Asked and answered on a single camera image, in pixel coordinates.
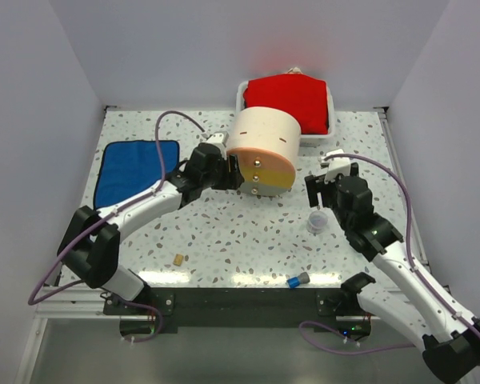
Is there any beige round drawer organizer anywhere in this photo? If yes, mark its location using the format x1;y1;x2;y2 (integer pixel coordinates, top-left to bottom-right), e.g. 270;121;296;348
226;106;301;197

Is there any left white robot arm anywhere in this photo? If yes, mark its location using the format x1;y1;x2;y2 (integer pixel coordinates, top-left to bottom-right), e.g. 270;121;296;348
58;143;244;314

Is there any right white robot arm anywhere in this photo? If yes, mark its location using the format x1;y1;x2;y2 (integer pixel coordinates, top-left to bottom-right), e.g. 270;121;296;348
305;174;480;383

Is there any clear round pin jar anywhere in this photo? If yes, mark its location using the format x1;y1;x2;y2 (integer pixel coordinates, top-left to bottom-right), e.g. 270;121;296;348
306;210;328;234

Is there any white plastic basket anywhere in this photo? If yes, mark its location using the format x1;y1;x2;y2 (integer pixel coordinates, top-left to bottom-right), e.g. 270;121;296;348
235;81;336;147

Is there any blue microfiber cloth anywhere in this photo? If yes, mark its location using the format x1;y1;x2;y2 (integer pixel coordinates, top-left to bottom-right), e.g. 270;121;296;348
93;140;180;210

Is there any red folded cloth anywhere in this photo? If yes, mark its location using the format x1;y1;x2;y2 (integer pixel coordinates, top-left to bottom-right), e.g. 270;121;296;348
243;73;330;135

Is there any small tan eraser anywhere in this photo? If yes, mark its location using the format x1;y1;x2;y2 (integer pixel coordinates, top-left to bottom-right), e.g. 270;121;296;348
173;254;185;266

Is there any blue grey glue stick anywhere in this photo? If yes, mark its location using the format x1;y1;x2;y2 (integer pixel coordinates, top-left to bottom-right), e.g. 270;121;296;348
286;272;310;289

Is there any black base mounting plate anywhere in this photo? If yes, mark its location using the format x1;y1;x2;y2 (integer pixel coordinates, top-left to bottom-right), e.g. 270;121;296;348
102;287;372;340

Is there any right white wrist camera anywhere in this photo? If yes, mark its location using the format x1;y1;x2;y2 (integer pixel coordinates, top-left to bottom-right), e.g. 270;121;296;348
318;149;359;183

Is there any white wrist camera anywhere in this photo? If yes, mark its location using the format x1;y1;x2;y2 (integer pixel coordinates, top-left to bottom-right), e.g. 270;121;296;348
318;149;359;183
204;131;229;158

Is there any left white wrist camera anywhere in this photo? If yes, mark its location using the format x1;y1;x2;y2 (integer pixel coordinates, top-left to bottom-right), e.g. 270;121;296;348
204;131;229;158

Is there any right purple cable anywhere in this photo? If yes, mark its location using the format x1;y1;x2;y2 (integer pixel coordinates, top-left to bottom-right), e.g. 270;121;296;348
298;154;480;367

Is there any aluminium frame rail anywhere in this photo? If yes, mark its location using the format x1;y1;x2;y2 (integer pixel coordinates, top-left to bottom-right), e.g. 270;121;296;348
34;284;459;321

